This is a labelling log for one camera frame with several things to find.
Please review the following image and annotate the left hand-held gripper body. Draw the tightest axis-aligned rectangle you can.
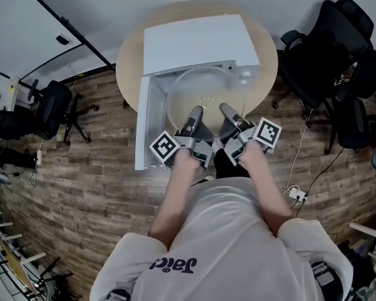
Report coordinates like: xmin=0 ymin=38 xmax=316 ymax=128
xmin=149 ymin=130 xmax=215 ymax=169

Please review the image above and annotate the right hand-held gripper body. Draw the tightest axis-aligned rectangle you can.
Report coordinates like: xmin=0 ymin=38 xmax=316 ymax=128
xmin=223 ymin=117 xmax=283 ymax=167

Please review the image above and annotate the round glass turntable plate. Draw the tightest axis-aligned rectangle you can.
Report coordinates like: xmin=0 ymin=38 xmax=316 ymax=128
xmin=165 ymin=65 xmax=247 ymax=143

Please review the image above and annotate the white microwave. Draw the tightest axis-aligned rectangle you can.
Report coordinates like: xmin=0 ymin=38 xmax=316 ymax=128
xmin=134 ymin=14 xmax=261 ymax=171

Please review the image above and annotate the person's left forearm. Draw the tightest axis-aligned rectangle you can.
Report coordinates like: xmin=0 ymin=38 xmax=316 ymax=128
xmin=147 ymin=147 xmax=202 ymax=251

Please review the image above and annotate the person's right forearm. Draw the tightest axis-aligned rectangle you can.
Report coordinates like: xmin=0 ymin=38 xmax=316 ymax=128
xmin=239 ymin=142 xmax=294 ymax=238

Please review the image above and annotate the person's black trouser leg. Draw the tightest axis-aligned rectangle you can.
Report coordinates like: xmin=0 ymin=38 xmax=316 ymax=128
xmin=213 ymin=148 xmax=251 ymax=179

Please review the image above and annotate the white square power strip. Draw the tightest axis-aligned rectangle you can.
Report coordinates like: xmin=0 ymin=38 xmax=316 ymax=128
xmin=283 ymin=184 xmax=310 ymax=204

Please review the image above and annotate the black mesh office chair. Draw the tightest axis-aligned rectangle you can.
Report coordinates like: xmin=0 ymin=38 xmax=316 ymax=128
xmin=324 ymin=45 xmax=376 ymax=156

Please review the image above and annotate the person's white sweatshirt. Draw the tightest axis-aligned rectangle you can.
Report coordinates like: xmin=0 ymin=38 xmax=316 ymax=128
xmin=89 ymin=177 xmax=355 ymax=301

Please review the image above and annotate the large black office chair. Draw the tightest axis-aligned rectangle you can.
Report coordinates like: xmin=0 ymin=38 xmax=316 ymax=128
xmin=271 ymin=0 xmax=375 ymax=129

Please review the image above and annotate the small black office chair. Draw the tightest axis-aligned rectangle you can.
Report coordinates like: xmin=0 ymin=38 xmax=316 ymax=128
xmin=27 ymin=79 xmax=100 ymax=147

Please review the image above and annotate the grey waist pack device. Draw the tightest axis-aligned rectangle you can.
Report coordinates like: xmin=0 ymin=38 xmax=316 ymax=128
xmin=310 ymin=261 xmax=337 ymax=287

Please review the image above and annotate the black bag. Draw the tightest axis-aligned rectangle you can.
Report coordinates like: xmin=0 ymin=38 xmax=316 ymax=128
xmin=0 ymin=107 xmax=31 ymax=141

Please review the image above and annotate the white power cable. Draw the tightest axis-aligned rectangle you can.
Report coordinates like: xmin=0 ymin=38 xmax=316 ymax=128
xmin=286 ymin=113 xmax=311 ymax=191

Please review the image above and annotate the black floor cable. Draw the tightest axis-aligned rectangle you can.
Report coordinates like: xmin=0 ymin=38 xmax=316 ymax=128
xmin=303 ymin=145 xmax=346 ymax=200

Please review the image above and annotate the white frame rack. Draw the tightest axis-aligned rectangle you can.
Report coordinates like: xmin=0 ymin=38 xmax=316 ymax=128
xmin=348 ymin=201 xmax=376 ymax=277

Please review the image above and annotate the black partition frame bar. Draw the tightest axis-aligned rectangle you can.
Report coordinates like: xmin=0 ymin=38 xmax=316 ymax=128
xmin=24 ymin=0 xmax=117 ymax=69

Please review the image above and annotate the white upright post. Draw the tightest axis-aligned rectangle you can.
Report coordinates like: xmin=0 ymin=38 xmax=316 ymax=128
xmin=0 ymin=75 xmax=20 ymax=112

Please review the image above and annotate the white wire shelf rack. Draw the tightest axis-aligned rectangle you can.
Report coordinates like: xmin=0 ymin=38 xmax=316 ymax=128
xmin=0 ymin=211 xmax=48 ymax=301

